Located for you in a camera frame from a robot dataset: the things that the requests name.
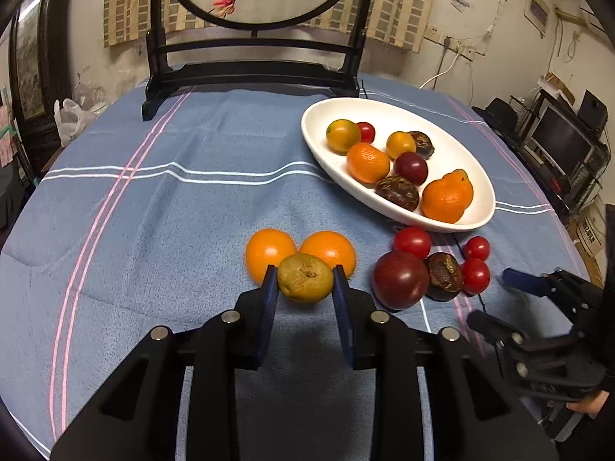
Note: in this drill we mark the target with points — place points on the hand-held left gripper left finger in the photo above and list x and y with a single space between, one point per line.
269 307

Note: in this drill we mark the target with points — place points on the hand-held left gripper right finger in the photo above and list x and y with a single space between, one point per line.
343 317

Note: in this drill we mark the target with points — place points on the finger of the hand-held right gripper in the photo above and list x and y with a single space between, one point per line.
521 281
490 325

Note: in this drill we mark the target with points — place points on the small green-brown pear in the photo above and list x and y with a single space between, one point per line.
305 277

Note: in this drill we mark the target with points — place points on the orange mandarin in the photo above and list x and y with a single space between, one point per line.
264 249
460 181
329 248
443 205
367 163

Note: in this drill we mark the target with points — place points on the dark brown wrinkled fruit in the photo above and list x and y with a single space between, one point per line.
397 193
444 276

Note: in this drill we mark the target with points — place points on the white oval plate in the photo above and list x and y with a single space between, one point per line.
459 151

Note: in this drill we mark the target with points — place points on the dark red plum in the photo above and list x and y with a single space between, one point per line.
400 280
411 168

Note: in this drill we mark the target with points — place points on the greenish-orange citrus fruit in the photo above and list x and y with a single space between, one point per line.
343 135

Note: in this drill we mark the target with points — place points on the yellow-orange citrus fruit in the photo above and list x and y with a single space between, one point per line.
400 144

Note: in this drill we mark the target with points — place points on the person's right hand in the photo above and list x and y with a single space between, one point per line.
590 403

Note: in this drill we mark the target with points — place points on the white bucket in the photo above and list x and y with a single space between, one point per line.
591 230

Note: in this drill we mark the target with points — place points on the blue striped tablecloth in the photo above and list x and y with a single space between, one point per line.
168 211

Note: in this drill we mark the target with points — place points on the computer monitor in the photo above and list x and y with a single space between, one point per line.
559 139

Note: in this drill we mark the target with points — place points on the black hat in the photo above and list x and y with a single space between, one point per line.
499 110

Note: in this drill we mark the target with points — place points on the black speaker box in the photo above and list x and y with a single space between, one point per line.
592 108

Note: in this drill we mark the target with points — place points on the white plastic bag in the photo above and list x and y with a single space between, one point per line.
69 122

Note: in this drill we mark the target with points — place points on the dark wooden cabinet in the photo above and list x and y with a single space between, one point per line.
48 57

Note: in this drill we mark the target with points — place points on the white wall power strip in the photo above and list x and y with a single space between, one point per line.
463 49

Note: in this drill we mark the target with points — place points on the framed wall paper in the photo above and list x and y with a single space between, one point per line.
538 9

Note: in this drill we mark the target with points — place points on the checked woven wall blind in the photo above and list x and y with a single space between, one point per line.
129 0

